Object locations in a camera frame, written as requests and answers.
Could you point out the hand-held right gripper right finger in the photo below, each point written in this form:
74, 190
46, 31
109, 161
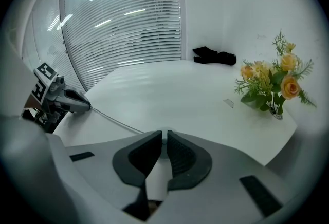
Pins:
226, 166

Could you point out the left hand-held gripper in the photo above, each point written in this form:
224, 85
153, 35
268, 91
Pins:
43, 79

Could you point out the white window blinds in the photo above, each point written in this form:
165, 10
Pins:
123, 25

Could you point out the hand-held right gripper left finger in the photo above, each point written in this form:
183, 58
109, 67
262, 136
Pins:
102, 166

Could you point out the crumpled black cloth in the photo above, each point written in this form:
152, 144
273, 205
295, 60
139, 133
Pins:
213, 56

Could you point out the yellow flower bouquet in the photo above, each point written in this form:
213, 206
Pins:
277, 81

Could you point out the small clear plastic scrap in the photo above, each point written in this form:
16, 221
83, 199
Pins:
228, 103

